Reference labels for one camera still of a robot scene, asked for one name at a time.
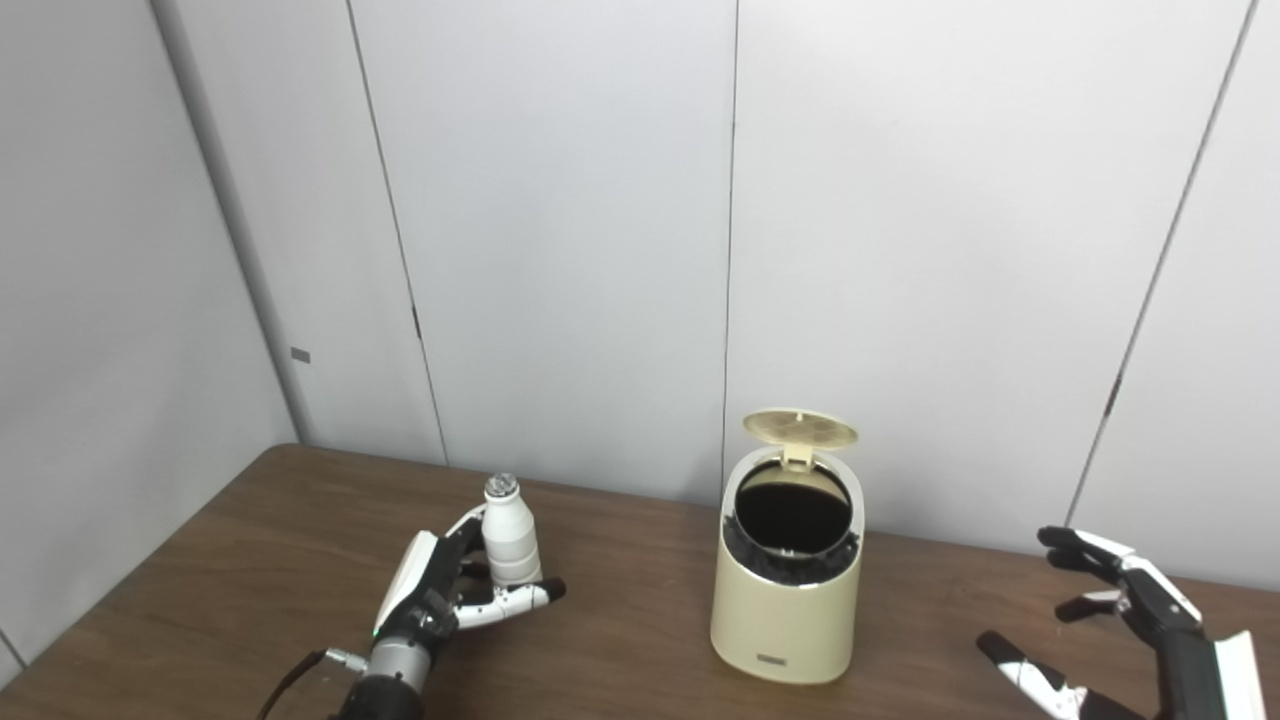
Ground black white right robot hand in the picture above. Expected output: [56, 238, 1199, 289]
[976, 525, 1269, 720]

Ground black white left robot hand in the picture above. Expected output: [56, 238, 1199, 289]
[372, 505, 567, 651]

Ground small white plastic bottle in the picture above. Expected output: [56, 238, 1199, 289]
[481, 473, 544, 587]

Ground cream-colored bin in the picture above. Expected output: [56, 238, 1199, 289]
[710, 445, 865, 686]

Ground round cream bin lid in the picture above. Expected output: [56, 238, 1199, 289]
[742, 408, 860, 471]

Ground black bin liner bag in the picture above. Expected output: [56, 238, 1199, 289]
[722, 513, 861, 586]

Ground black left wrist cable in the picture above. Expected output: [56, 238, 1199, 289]
[258, 648, 369, 720]

